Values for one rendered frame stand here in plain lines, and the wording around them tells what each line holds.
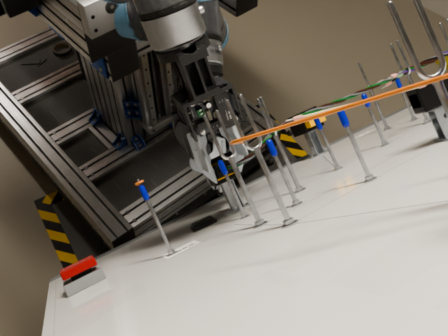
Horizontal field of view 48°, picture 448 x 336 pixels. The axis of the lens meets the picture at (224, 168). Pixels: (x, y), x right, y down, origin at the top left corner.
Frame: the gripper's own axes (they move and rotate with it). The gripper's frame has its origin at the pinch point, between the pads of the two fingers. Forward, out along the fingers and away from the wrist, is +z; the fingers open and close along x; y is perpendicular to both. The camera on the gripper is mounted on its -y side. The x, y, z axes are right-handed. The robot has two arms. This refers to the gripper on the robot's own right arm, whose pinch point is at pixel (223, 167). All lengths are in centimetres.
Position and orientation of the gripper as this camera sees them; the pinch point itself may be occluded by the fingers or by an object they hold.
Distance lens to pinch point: 75.5
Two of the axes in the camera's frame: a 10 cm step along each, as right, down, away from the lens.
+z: 3.1, 8.4, 4.4
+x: 9.0, -4.1, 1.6
